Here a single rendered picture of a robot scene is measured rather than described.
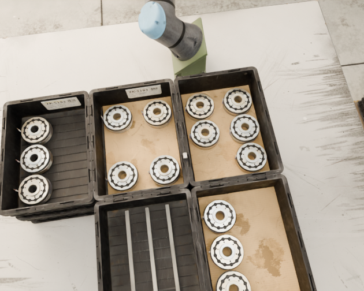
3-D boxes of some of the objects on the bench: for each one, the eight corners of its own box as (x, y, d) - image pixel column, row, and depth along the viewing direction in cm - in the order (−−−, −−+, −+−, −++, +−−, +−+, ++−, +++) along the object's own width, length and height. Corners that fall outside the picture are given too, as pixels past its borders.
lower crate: (33, 128, 134) (19, 115, 123) (105, 118, 134) (97, 104, 123) (31, 225, 120) (14, 220, 108) (111, 213, 120) (103, 207, 109)
